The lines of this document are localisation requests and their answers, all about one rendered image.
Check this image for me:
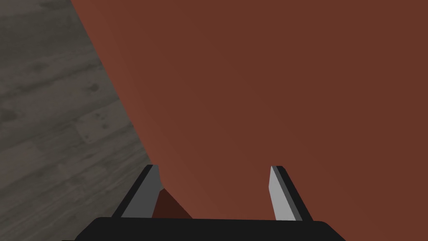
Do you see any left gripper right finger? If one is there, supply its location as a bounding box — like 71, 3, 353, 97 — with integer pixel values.
268, 165, 314, 222

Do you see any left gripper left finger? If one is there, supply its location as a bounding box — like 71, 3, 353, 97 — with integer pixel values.
111, 164, 164, 218

